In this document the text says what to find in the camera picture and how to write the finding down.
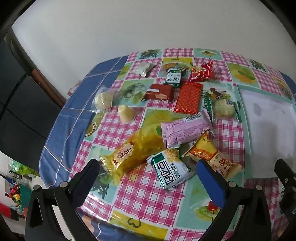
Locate pink snack packet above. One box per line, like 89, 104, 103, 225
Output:
160, 110, 213, 149

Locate dark green snack packet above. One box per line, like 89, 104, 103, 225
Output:
164, 67, 183, 89

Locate clear round pastry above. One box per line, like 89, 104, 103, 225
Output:
92, 86, 117, 114

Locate brown wooden post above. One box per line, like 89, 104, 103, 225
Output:
32, 69, 67, 107

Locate colourful toys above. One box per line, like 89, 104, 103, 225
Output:
5, 162, 35, 214

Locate orange cream snack packet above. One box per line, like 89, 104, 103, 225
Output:
183, 130, 243, 180

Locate pale yellow jelly cup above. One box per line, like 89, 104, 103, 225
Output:
117, 104, 136, 124

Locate yellow bread packet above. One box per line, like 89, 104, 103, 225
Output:
99, 130, 166, 186

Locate white grey snack packet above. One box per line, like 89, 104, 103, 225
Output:
129, 62, 158, 78

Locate mint green tray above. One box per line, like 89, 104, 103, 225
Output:
236, 84, 296, 180

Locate green white snack packet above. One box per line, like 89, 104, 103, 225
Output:
147, 148, 196, 190

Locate orange red snack packet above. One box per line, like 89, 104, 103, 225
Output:
188, 65, 205, 82

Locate dark red snack box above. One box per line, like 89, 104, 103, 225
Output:
142, 84, 175, 103

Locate blue checked cloth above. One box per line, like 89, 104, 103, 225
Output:
38, 56, 296, 241

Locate dark cabinet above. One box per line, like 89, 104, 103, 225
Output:
0, 39, 67, 172

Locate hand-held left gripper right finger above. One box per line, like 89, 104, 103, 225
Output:
195, 159, 278, 241

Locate clear green-edged cookie packet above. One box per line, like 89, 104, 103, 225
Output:
205, 94, 242, 123

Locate pink checked picture tablecloth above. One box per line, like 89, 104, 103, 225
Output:
76, 47, 296, 241

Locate red patterned packet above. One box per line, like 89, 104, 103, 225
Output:
172, 82, 203, 114

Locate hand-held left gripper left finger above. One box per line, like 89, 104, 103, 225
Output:
25, 159, 100, 241

